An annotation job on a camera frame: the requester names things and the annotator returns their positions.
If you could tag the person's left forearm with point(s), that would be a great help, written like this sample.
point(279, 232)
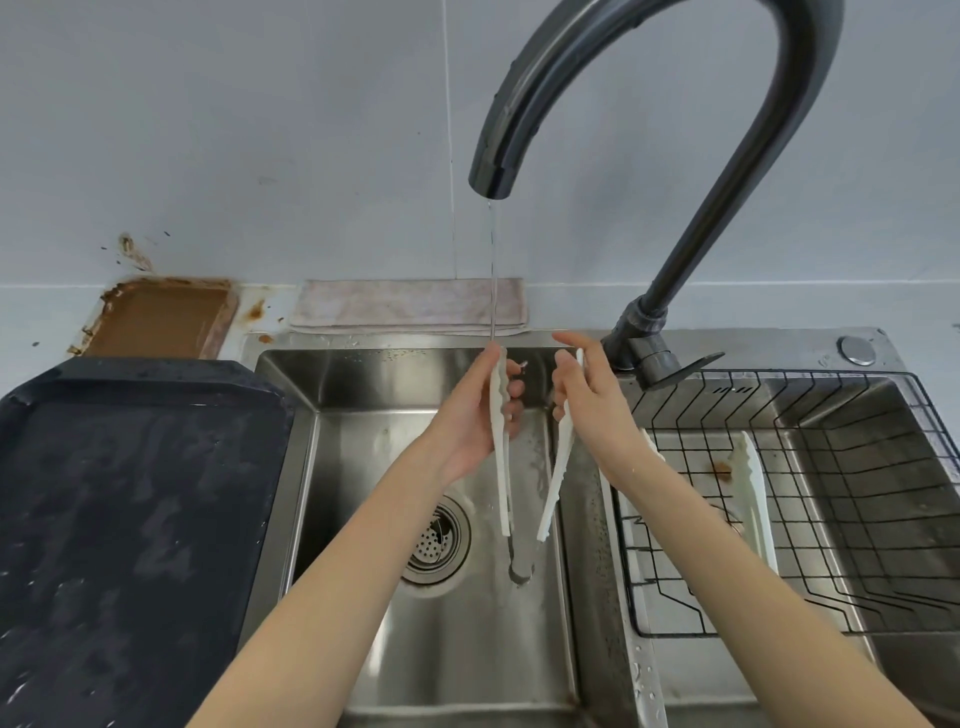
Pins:
point(337, 600)

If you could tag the dark grey curved faucet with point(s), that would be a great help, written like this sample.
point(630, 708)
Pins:
point(720, 210)

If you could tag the stainless steel double sink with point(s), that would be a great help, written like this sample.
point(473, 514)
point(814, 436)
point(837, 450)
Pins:
point(480, 637)

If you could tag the person's left hand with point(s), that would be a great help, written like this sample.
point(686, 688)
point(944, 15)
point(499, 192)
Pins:
point(469, 427)

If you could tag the white tongs with steel hinge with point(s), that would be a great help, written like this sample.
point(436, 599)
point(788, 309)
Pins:
point(501, 465)

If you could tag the person's right forearm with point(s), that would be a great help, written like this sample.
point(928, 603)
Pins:
point(750, 600)

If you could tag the white plastic scalloped tongs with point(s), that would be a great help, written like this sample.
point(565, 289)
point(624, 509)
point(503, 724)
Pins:
point(754, 495)

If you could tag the round steel sink cap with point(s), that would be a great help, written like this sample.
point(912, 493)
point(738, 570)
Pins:
point(857, 350)

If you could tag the brown stained tray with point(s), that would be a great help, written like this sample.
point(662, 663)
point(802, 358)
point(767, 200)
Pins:
point(157, 319)

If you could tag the folded beige cloth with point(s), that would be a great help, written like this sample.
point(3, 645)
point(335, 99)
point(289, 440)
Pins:
point(409, 306)

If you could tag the black baking tray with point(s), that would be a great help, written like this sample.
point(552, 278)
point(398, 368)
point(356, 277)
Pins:
point(127, 540)

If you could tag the person's right thumb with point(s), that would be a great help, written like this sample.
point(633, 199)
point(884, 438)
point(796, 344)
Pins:
point(561, 397)

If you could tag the person's right hand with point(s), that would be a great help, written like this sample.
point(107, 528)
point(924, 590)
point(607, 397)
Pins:
point(600, 420)

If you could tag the round steel drain strainer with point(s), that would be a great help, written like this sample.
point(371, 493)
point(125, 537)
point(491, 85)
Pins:
point(435, 544)

